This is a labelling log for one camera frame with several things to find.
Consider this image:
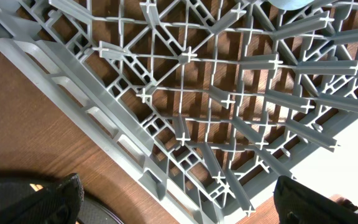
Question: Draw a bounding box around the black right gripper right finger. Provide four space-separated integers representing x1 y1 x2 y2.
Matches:
273 175 358 224

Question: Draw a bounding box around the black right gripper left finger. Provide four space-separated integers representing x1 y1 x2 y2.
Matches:
0 173 84 223

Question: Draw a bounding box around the light blue cup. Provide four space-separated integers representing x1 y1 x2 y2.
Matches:
267 0 314 11

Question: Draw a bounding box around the grey dishwasher rack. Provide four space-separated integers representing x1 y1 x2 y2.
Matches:
0 1 358 223

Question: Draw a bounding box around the round black tray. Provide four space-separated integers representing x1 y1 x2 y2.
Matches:
0 177 126 224

